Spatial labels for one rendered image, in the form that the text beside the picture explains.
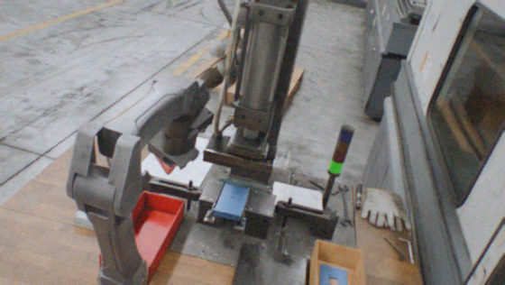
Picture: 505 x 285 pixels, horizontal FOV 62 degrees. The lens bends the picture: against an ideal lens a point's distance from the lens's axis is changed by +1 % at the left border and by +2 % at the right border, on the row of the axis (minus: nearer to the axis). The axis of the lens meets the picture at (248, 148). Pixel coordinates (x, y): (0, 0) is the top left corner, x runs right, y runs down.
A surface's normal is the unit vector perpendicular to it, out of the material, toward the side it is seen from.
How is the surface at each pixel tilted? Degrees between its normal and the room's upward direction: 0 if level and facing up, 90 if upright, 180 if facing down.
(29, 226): 0
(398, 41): 90
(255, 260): 0
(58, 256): 0
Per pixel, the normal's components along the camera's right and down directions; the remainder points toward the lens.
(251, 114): -0.18, 0.48
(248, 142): 0.15, -0.85
